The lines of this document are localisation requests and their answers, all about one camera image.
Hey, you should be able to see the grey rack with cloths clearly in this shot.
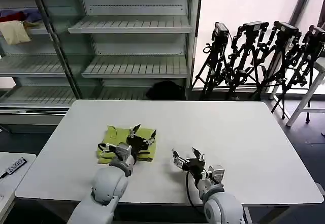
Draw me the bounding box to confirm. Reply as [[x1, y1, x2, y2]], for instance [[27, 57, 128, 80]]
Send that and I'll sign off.
[[0, 0, 83, 133]]

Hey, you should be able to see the large white table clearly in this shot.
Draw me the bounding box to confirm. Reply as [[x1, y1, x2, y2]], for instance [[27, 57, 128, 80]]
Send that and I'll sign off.
[[15, 100, 324, 205]]

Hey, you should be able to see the lime green shirt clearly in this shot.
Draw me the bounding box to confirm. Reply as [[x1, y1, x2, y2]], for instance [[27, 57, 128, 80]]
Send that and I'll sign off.
[[95, 125, 158, 164]]

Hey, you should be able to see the small white side table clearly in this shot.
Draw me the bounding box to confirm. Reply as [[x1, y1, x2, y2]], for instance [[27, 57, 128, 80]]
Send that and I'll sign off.
[[0, 151, 38, 224]]

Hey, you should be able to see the white stool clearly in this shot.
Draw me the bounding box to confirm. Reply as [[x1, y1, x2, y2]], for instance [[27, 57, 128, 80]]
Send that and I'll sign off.
[[286, 56, 325, 128]]

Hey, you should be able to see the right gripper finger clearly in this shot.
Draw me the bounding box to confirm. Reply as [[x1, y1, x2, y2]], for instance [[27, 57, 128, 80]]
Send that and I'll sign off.
[[171, 148, 188, 171], [191, 147, 205, 163]]

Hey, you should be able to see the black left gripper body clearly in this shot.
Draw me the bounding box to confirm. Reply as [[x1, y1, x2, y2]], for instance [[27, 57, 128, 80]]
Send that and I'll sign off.
[[126, 135, 150, 156]]

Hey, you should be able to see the black bag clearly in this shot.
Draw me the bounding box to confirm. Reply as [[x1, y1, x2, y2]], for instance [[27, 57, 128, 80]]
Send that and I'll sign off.
[[146, 80, 186, 101]]

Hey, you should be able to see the white empty display shelf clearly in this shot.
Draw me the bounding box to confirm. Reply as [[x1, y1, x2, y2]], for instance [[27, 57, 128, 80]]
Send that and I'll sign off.
[[67, 0, 204, 101]]

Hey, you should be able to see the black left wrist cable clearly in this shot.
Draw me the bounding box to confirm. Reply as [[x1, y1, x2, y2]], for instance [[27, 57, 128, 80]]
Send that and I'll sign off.
[[97, 142, 115, 158]]

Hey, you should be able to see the black label plate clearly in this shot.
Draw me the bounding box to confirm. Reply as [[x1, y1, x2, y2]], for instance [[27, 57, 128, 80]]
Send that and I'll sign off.
[[0, 157, 28, 179]]

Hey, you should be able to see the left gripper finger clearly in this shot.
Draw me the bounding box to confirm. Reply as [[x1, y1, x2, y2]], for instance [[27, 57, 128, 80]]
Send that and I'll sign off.
[[142, 129, 157, 145], [128, 123, 142, 138]]

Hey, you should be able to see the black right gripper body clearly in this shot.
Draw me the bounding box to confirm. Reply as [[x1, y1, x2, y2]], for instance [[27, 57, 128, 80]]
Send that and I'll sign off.
[[184, 157, 208, 182]]

